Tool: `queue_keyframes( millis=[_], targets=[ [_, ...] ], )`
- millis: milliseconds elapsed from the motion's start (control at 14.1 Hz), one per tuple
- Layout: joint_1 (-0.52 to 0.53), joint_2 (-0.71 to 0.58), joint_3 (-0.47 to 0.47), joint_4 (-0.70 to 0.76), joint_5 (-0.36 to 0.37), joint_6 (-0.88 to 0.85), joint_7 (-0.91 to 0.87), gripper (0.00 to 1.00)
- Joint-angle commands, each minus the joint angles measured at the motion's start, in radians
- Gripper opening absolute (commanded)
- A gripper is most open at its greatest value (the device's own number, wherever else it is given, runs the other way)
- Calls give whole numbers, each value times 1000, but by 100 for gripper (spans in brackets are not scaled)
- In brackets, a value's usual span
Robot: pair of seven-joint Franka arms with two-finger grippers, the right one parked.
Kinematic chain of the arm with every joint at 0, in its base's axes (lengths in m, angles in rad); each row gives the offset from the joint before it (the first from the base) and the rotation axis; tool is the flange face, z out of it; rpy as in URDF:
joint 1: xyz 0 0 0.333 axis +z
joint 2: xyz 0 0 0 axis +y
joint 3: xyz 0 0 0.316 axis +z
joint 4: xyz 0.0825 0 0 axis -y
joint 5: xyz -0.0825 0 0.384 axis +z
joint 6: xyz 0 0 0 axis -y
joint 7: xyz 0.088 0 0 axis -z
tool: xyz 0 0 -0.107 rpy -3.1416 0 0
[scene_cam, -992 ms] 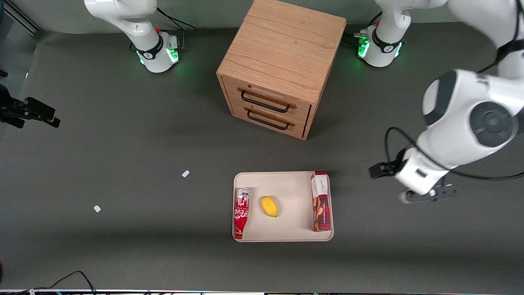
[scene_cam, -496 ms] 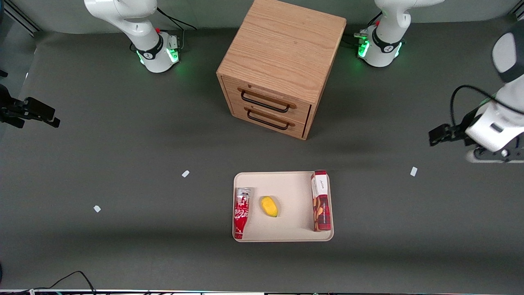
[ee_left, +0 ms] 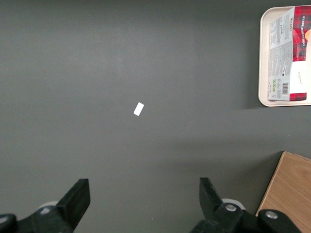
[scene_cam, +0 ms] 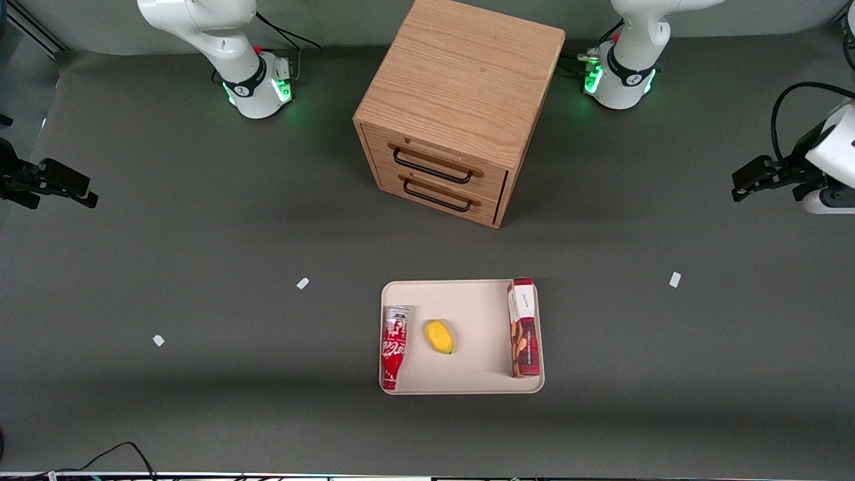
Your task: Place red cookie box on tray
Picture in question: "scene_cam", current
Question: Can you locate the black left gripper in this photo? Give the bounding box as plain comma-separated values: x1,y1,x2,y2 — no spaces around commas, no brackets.
731,123,827,203

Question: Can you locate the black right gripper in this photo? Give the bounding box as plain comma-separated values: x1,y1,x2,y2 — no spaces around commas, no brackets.
0,137,100,210

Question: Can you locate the red cookie box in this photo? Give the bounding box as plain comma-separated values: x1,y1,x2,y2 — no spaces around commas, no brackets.
506,277,542,379

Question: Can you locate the beige plastic tray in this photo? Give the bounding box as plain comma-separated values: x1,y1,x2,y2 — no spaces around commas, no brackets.
379,279,546,395

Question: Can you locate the wooden drawer front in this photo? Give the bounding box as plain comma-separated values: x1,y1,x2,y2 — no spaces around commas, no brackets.
361,124,510,202
374,163,503,226

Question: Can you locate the wooden drawer cabinet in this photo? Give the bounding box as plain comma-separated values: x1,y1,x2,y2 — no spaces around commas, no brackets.
353,0,567,230

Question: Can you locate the yellow mango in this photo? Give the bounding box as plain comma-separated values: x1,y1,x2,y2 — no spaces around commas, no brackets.
425,319,456,356

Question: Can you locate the red cola bottle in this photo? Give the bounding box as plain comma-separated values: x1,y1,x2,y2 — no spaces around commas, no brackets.
381,305,410,391

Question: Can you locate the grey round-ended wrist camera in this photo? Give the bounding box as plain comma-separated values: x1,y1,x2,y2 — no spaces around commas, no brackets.
803,186,855,215

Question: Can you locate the black looped gripper cable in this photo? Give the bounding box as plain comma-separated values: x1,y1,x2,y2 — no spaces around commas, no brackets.
770,81,855,162

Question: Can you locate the aluminium frame rail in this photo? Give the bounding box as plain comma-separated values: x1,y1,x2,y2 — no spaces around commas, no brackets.
0,0,69,58

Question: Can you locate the black arm base cable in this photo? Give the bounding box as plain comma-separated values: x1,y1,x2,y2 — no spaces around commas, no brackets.
560,20,622,75
255,11,322,51

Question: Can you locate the thin black cable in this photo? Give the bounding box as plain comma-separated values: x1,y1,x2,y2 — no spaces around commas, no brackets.
50,441,158,479

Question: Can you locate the black drawer handle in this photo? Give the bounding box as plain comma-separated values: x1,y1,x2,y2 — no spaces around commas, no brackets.
392,148,474,185
402,178,474,214

